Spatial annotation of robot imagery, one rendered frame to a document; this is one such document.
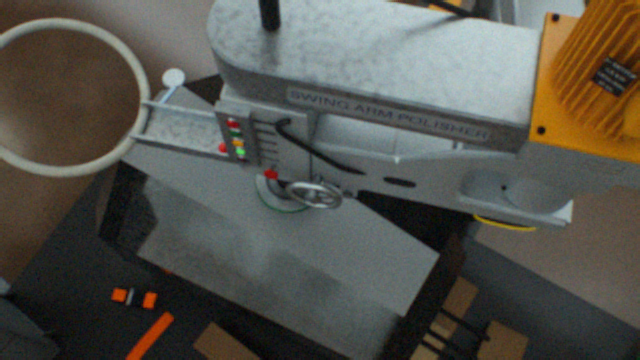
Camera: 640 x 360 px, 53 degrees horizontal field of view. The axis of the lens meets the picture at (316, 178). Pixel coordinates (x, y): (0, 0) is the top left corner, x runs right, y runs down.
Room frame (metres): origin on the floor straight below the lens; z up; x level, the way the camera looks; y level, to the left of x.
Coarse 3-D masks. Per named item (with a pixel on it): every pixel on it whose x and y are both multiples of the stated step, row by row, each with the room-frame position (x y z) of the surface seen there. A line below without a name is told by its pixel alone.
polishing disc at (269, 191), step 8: (256, 176) 0.76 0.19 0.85; (264, 176) 0.76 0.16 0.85; (256, 184) 0.73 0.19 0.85; (264, 184) 0.73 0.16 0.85; (272, 184) 0.73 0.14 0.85; (264, 192) 0.71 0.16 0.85; (272, 192) 0.71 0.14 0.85; (280, 192) 0.71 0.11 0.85; (296, 192) 0.70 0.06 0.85; (264, 200) 0.68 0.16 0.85; (272, 200) 0.68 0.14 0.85; (280, 200) 0.68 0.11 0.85; (288, 200) 0.68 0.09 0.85; (280, 208) 0.65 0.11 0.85; (288, 208) 0.65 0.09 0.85; (296, 208) 0.65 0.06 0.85
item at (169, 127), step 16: (160, 112) 0.90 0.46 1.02; (176, 112) 0.89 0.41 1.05; (192, 112) 0.88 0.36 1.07; (208, 112) 0.87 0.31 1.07; (144, 128) 0.85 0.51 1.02; (160, 128) 0.85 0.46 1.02; (176, 128) 0.85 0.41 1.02; (192, 128) 0.84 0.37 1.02; (208, 128) 0.84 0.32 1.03; (144, 144) 0.80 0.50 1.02; (160, 144) 0.78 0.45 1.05; (176, 144) 0.77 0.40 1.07; (192, 144) 0.79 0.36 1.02; (208, 144) 0.79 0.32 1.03; (224, 160) 0.74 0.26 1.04
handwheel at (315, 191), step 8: (320, 176) 0.62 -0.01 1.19; (288, 184) 0.59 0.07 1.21; (296, 184) 0.58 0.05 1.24; (304, 184) 0.58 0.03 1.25; (312, 184) 0.58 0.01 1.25; (320, 184) 0.58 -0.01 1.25; (288, 192) 0.58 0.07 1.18; (304, 192) 0.58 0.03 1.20; (312, 192) 0.57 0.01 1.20; (320, 192) 0.58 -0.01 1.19; (328, 192) 0.56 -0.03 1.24; (296, 200) 0.58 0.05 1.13; (304, 200) 0.58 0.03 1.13; (312, 200) 0.56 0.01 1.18; (320, 200) 0.56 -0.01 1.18; (336, 200) 0.55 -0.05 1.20; (320, 208) 0.56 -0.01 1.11; (328, 208) 0.56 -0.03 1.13
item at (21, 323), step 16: (0, 288) 0.59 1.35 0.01; (0, 304) 0.49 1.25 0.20; (0, 320) 0.38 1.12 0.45; (16, 320) 0.42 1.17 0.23; (0, 336) 0.32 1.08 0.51; (16, 336) 0.33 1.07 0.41; (32, 336) 0.36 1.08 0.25; (48, 336) 0.39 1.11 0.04; (0, 352) 0.28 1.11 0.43; (16, 352) 0.29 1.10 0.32; (32, 352) 0.30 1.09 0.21; (48, 352) 0.32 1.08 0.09
